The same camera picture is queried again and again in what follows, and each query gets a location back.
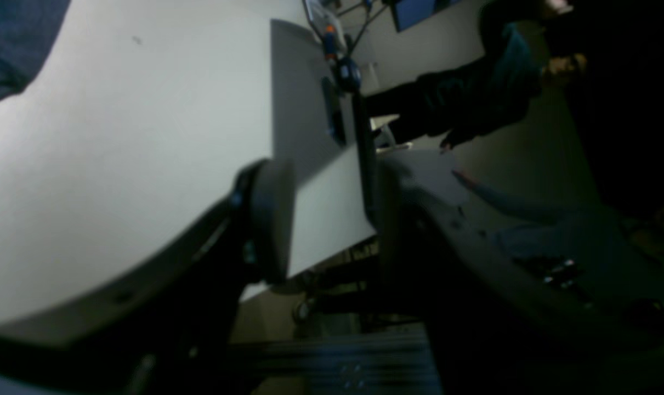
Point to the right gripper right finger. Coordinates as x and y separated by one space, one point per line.
492 326

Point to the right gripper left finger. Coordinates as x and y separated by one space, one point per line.
163 325

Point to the blue grey T-shirt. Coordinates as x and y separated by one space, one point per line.
28 30

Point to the person in dark jacket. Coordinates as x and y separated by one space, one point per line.
484 95

